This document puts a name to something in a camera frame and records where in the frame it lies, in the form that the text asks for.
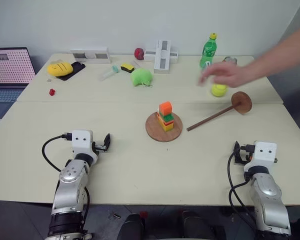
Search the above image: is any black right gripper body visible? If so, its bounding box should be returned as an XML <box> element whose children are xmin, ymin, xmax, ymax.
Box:
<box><xmin>238</xmin><ymin>143</ymin><xmax>256</xmax><ymax>164</ymax></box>

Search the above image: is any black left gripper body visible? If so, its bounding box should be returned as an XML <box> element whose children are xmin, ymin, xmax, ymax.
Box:
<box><xmin>92</xmin><ymin>141</ymin><xmax>108</xmax><ymax>152</ymax></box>

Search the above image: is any wooden peg stand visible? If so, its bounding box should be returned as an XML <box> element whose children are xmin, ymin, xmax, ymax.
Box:
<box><xmin>186</xmin><ymin>91</ymin><xmax>254</xmax><ymax>132</ymax></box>

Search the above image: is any person's bare hand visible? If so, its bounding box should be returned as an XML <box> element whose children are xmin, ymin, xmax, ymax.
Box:
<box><xmin>196</xmin><ymin>60</ymin><xmax>251</xmax><ymax>89</ymax></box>

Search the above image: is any round wooden base disc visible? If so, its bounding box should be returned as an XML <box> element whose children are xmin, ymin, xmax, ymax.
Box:
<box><xmin>145</xmin><ymin>111</ymin><xmax>184</xmax><ymax>143</ymax></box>

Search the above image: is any yellow-green tennis ball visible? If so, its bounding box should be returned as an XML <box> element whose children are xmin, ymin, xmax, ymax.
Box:
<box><xmin>210</xmin><ymin>83</ymin><xmax>228</xmax><ymax>98</ymax></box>

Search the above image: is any green toy block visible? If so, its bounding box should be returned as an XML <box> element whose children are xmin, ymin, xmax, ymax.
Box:
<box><xmin>159</xmin><ymin>112</ymin><xmax>175</xmax><ymax>124</ymax></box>

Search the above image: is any clear syringe with teal plunger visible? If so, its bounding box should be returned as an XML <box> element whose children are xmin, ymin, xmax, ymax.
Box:
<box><xmin>98</xmin><ymin>65</ymin><xmax>122</xmax><ymax>82</ymax></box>

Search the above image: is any orange toy block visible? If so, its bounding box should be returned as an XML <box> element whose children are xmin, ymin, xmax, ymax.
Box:
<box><xmin>158</xmin><ymin>101</ymin><xmax>174</xmax><ymax>116</ymax></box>

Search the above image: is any green plush toy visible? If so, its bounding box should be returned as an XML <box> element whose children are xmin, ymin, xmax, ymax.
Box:
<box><xmin>129</xmin><ymin>67</ymin><xmax>154</xmax><ymax>88</ymax></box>

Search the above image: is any yellow and black sponge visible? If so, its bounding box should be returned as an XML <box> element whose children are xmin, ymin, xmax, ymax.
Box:
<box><xmin>120</xmin><ymin>62</ymin><xmax>136</xmax><ymax>74</ymax></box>

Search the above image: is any black flat phone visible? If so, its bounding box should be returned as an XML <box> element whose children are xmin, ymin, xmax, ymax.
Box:
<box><xmin>55</xmin><ymin>61</ymin><xmax>87</xmax><ymax>82</ymax></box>

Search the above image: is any dark rounded shape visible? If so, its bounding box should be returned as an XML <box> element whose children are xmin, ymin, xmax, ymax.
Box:
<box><xmin>180</xmin><ymin>210</ymin><xmax>216</xmax><ymax>240</ymax></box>
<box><xmin>115</xmin><ymin>212</ymin><xmax>145</xmax><ymax>240</ymax></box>

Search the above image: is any yellow plush toy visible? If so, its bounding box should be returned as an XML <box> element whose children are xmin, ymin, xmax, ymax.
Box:
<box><xmin>47</xmin><ymin>62</ymin><xmax>74</xmax><ymax>77</ymax></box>

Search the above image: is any long white box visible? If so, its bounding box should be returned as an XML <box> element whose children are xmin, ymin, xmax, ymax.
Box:
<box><xmin>70</xmin><ymin>46</ymin><xmax>112</xmax><ymax>64</ymax></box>

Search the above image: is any silver metal can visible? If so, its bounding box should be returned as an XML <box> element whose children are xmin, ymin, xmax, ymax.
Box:
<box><xmin>222</xmin><ymin>56</ymin><xmax>238</xmax><ymax>66</ymax></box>

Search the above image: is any red round fruit toy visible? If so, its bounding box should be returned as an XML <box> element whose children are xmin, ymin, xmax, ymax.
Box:
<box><xmin>134</xmin><ymin>47</ymin><xmax>146</xmax><ymax>61</ymax></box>

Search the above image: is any green plastic soda bottle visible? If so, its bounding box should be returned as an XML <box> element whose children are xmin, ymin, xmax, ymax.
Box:
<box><xmin>199</xmin><ymin>32</ymin><xmax>219</xmax><ymax>70</ymax></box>

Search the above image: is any white cross-shaped box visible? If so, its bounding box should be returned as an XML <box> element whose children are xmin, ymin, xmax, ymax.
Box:
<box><xmin>143</xmin><ymin>39</ymin><xmax>179</xmax><ymax>75</ymax></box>

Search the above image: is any open laptop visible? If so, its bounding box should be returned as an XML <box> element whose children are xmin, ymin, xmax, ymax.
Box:
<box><xmin>0</xmin><ymin>47</ymin><xmax>37</xmax><ymax>134</ymax></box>

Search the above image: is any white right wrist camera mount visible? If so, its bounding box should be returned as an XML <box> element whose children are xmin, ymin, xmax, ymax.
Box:
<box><xmin>244</xmin><ymin>141</ymin><xmax>278</xmax><ymax>174</ymax></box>

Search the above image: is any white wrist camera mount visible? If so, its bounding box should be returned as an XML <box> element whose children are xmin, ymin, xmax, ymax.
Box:
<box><xmin>71</xmin><ymin>129</ymin><xmax>95</xmax><ymax>157</ymax></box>
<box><xmin>244</xmin><ymin>141</ymin><xmax>278</xmax><ymax>174</ymax></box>

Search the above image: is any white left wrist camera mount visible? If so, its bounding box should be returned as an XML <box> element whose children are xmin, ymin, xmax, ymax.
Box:
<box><xmin>71</xmin><ymin>129</ymin><xmax>95</xmax><ymax>157</ymax></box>

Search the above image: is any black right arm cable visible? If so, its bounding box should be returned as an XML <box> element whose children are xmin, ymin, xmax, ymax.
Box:
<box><xmin>227</xmin><ymin>149</ymin><xmax>257</xmax><ymax>240</ymax></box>

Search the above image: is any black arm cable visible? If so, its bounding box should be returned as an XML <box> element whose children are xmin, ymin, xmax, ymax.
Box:
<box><xmin>41</xmin><ymin>134</ymin><xmax>74</xmax><ymax>173</ymax></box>
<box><xmin>227</xmin><ymin>149</ymin><xmax>257</xmax><ymax>240</ymax></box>

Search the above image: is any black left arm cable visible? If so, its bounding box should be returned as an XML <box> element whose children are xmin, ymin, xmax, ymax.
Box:
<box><xmin>41</xmin><ymin>134</ymin><xmax>74</xmax><ymax>173</ymax></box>

